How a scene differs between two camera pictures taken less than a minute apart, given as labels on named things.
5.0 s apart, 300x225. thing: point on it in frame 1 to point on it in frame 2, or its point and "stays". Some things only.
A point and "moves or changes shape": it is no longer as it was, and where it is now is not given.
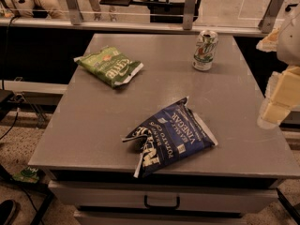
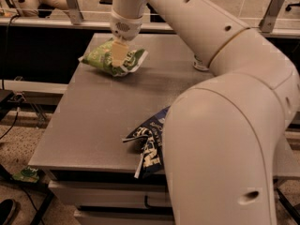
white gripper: [290, 44] to [127, 28]
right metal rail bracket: [267, 22] stays
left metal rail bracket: [71, 0] stays
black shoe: [7, 211] stays
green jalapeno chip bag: [110, 66] moves or changes shape
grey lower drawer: [157, 217] stays
